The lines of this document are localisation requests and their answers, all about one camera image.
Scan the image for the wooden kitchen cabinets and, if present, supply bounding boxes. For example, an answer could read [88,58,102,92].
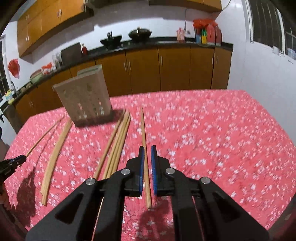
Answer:
[17,0,94,58]
[1,44,233,126]

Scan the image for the red plastic bag on wall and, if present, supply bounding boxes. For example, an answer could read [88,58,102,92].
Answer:
[8,59,20,79]

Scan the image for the wooden chopstick pair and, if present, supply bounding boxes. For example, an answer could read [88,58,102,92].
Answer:
[40,118,72,195]
[41,119,73,206]

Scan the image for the upper wooden kitchen cabinets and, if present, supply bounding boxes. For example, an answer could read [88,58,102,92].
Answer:
[17,0,94,58]

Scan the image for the yellow detergent bottle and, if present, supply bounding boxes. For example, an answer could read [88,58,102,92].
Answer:
[6,89,14,104]

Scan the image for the wooden chopstick thin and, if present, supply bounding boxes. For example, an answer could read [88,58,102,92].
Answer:
[19,116,64,167]

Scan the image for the black wok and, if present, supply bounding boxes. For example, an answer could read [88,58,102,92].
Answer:
[100,31,122,50]
[128,27,152,43]

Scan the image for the red floral tablecloth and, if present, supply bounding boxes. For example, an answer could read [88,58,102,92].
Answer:
[4,90,295,229]

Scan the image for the red bag on counter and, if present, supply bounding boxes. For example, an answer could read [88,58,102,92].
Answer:
[41,62,54,75]

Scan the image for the dark cutting board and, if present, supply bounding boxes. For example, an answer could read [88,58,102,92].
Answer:
[61,42,82,65]

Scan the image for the red boxes on counter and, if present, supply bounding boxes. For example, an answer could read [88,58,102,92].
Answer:
[193,19,222,46]

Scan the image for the black wok right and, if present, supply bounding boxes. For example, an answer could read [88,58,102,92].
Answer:
[128,27,152,43]

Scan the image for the wooden chopstick group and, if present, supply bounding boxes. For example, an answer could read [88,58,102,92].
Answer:
[103,110,130,179]
[110,115,131,176]
[104,110,130,178]

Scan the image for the pink container on counter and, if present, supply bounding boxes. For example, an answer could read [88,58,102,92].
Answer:
[177,28,185,43]

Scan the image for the clear plastic bag on counter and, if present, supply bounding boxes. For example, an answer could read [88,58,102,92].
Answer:
[52,52,63,69]

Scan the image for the green bowl on counter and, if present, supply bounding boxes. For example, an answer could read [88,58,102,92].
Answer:
[30,69,43,84]

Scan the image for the black countertop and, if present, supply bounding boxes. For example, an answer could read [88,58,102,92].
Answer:
[13,37,233,105]

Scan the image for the black wok left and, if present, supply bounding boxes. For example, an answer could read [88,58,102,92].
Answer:
[100,31,122,50]

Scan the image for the right window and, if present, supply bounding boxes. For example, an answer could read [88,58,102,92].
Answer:
[246,1,295,60]

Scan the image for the red sauce bottle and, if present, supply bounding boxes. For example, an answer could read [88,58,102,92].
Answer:
[82,44,88,55]

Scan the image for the beige perforated utensil holder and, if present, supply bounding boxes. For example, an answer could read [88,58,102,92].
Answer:
[53,65,113,127]

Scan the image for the lower wooden kitchen cabinets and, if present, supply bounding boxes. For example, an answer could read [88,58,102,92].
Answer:
[1,44,233,126]

